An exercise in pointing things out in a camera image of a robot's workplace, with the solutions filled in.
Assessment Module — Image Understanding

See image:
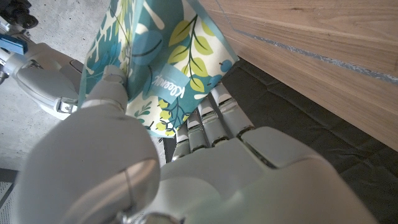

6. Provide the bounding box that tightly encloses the blue right wrist plug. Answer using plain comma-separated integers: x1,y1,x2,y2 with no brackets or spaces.
0,33,28,55

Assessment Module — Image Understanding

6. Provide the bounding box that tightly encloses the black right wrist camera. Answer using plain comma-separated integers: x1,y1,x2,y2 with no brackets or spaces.
0,0,40,29

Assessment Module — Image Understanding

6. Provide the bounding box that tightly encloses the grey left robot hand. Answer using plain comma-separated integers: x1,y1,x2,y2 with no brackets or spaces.
12,64,379,224

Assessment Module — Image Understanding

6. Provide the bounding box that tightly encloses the black curtain backdrop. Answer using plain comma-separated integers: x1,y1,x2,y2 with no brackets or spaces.
161,57,398,224

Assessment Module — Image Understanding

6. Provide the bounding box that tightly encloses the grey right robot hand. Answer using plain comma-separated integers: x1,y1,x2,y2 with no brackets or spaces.
6,42,86,121

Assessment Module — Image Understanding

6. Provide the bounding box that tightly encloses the teal floral tissue box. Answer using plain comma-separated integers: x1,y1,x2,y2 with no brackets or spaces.
77,0,239,138

